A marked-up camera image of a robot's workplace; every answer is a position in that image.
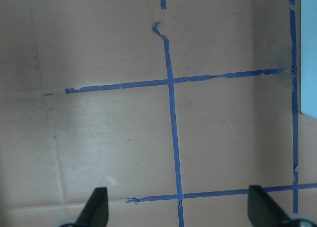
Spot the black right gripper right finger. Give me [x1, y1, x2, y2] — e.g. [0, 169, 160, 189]
[248, 185, 297, 227]

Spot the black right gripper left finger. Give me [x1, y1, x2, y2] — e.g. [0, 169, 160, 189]
[77, 187, 109, 227]

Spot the light blue plastic bin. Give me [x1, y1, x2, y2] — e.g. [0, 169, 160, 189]
[301, 0, 317, 119]

